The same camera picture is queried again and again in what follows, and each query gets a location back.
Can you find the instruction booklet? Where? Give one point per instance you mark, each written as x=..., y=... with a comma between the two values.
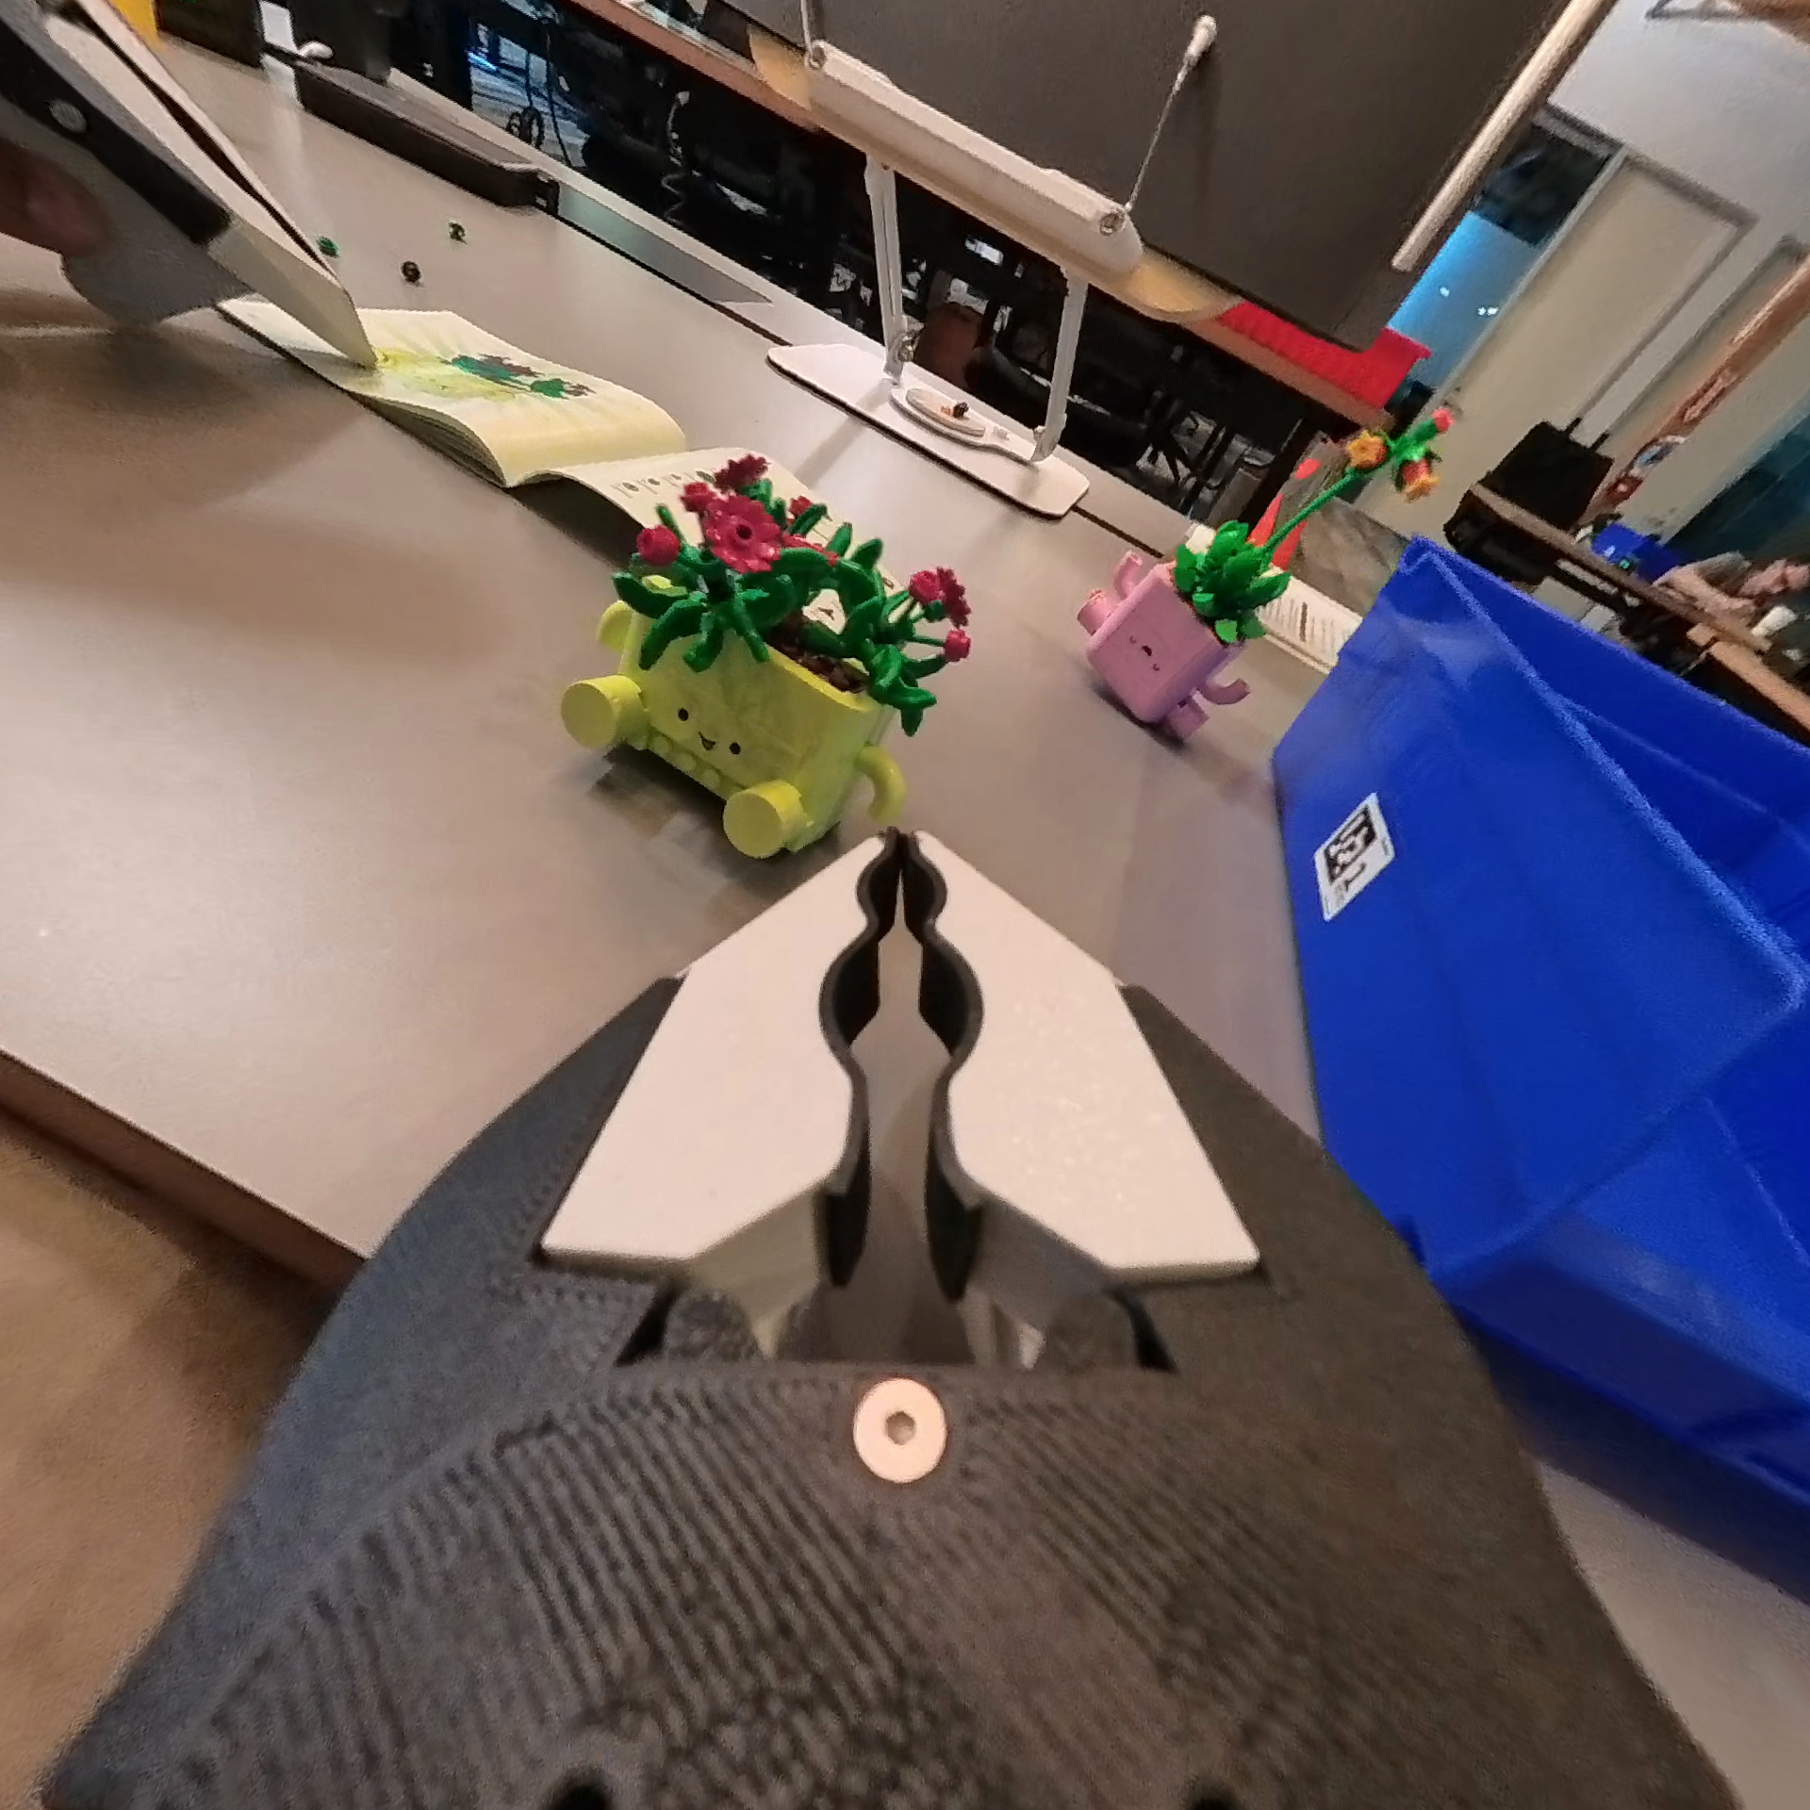
x=564, y=424

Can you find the flat black power brick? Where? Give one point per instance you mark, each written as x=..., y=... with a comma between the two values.
x=424, y=141

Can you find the dark grey partition panel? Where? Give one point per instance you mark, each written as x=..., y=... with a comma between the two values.
x=1271, y=141

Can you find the red plastic crate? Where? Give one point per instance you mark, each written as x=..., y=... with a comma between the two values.
x=1342, y=361

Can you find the yellow brick flower planter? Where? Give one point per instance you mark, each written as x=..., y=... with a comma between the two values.
x=736, y=720

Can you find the pink brick planter figure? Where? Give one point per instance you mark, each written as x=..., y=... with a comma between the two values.
x=1154, y=652

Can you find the scattered small toy bricks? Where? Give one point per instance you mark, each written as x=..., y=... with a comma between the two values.
x=412, y=268

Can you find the black equipment case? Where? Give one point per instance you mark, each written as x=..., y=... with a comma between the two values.
x=1540, y=481

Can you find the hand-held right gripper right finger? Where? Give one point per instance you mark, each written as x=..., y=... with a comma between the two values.
x=1089, y=1131

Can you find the wooden top desk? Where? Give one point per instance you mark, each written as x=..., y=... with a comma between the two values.
x=1187, y=290

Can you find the white printed mat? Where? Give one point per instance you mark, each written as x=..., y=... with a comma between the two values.
x=1315, y=622

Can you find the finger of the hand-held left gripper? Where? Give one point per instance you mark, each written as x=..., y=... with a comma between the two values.
x=198, y=121
x=297, y=305

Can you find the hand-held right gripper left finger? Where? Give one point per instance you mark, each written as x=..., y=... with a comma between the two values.
x=708, y=1131

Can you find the person's left hand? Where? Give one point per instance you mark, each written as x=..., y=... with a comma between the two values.
x=41, y=205

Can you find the blue plastic bin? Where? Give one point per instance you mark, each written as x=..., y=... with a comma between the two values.
x=1557, y=1060
x=1634, y=547

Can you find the white desk lamp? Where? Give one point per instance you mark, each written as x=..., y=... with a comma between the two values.
x=934, y=409

